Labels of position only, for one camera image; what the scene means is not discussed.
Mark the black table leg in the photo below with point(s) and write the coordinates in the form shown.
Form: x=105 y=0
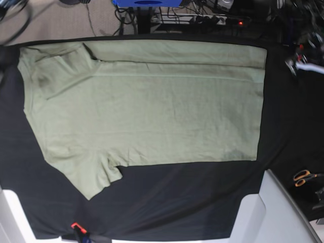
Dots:
x=144 y=15

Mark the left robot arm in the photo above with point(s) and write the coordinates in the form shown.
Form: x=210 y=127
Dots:
x=308 y=24

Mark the white frame left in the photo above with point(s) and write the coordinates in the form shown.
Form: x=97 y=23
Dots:
x=14 y=224

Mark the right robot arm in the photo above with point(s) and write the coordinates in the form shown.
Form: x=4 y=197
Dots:
x=12 y=8

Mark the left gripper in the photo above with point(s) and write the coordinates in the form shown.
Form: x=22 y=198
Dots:
x=299 y=62

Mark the black table cloth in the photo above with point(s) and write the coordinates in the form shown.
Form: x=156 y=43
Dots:
x=192 y=201

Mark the orange clamp bottom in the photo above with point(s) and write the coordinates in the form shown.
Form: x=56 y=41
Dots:
x=78 y=227

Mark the orange black clamp right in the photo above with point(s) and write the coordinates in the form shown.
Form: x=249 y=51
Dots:
x=300 y=54

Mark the white power strip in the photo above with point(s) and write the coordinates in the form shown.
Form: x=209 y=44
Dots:
x=185 y=19

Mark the green T-shirt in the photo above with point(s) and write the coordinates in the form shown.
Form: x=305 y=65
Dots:
x=98 y=105

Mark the orange handled scissors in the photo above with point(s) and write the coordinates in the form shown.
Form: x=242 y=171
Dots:
x=304 y=176

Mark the blue box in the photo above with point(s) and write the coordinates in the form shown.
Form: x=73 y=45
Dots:
x=147 y=3

